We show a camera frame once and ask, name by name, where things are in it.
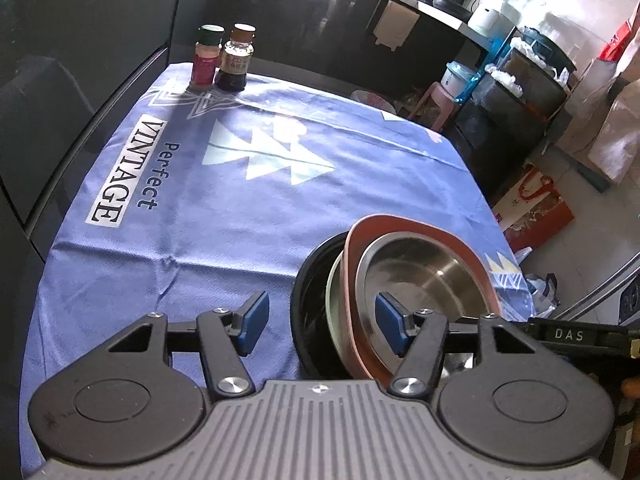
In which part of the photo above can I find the pink plastic stool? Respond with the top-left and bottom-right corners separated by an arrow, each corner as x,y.
404,82 -> 459,132

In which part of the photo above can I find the black plastic bowl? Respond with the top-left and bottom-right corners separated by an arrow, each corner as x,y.
289,232 -> 362,382

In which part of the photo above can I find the pale green plate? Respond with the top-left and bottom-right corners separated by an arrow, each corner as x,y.
324,251 -> 360,380

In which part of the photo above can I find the blue printed tablecloth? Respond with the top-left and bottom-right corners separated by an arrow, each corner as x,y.
20,61 -> 540,480

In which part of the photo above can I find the red-rimmed steel bowl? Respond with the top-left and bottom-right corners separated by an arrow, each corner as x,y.
342,213 -> 502,382

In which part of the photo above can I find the brown cap soy sauce bottle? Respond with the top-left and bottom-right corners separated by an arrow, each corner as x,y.
214,23 -> 257,93

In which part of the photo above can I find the hanging red bag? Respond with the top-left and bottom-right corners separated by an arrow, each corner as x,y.
599,21 -> 637,62

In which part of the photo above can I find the chrome metal bar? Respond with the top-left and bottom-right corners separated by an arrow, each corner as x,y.
554,259 -> 640,322

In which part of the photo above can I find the white plastic bag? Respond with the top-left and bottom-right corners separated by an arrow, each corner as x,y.
509,36 -> 572,83
491,64 -> 524,97

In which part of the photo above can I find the green cap spice bottle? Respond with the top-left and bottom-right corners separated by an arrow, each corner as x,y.
189,24 -> 225,92

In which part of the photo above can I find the red gift bag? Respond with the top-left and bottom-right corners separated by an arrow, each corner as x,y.
492,164 -> 576,254

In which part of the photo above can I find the stainless steel bowl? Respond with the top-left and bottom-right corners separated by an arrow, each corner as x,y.
356,231 -> 494,377

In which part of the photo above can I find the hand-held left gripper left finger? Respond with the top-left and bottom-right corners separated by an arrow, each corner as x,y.
107,290 -> 271,401

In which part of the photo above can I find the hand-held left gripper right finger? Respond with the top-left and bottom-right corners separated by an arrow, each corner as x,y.
375,291 -> 551,401

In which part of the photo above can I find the pile of plastic bags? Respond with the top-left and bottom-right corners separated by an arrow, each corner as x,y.
514,246 -> 562,317

